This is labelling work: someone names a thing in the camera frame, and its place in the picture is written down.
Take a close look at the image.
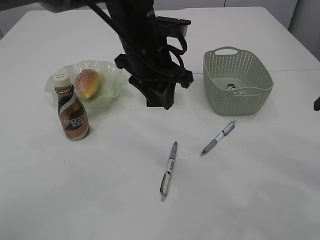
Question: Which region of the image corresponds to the pale green plastic basket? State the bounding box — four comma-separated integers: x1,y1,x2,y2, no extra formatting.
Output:
203,46,274,116

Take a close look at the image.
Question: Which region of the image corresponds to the frosted green glass bowl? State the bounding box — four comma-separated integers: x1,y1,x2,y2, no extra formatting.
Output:
44,60,127,111

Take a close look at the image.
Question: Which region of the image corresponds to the black mesh pen holder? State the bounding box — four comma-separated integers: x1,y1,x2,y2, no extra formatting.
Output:
146,96,174,110

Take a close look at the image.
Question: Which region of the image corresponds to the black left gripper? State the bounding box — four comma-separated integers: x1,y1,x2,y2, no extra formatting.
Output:
114,54,194,110

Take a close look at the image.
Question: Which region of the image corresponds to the sugared bread roll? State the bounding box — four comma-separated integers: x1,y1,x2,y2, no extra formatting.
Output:
75,69,101,100

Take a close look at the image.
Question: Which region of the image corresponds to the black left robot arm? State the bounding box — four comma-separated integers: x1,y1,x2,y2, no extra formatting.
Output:
40,0,194,110

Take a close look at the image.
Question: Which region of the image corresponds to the grey white clear pen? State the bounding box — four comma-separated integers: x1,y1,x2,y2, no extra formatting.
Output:
159,141,178,202

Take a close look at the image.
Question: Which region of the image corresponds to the brown Nescafe coffee bottle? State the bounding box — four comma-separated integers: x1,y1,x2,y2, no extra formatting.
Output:
53,73,90,141

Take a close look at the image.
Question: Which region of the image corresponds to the paper ball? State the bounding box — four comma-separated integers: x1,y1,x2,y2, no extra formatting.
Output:
226,83,244,96

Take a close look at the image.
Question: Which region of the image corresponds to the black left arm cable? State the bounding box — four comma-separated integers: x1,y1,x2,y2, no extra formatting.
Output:
84,0,188,78

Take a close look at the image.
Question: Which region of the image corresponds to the blue white pen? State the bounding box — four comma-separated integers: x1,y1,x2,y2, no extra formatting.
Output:
200,120,236,156

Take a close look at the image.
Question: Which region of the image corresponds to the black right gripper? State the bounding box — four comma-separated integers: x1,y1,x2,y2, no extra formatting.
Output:
313,97,320,111

